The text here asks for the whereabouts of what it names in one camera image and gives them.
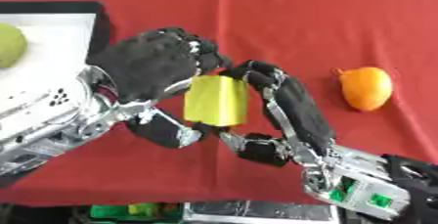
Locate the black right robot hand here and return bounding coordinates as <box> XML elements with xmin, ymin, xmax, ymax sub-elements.
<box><xmin>192</xmin><ymin>59</ymin><xmax>337</xmax><ymax>168</ymax></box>

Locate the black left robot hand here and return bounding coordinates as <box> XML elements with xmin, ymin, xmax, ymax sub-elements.
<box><xmin>83</xmin><ymin>26</ymin><xmax>235</xmax><ymax>150</ymax></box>

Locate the yellow rectangular block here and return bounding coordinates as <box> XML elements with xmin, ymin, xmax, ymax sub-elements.
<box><xmin>181</xmin><ymin>74</ymin><xmax>250</xmax><ymax>127</ymax></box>

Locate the black box with white inside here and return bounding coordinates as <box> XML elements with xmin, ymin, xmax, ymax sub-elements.
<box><xmin>0</xmin><ymin>0</ymin><xmax>113</xmax><ymax>142</ymax></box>

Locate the orange toy mango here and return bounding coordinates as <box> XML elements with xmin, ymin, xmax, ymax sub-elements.
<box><xmin>331</xmin><ymin>67</ymin><xmax>396</xmax><ymax>112</ymax></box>

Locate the green toy fruit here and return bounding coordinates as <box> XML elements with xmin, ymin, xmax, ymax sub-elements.
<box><xmin>0</xmin><ymin>22</ymin><xmax>29</xmax><ymax>69</ymax></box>

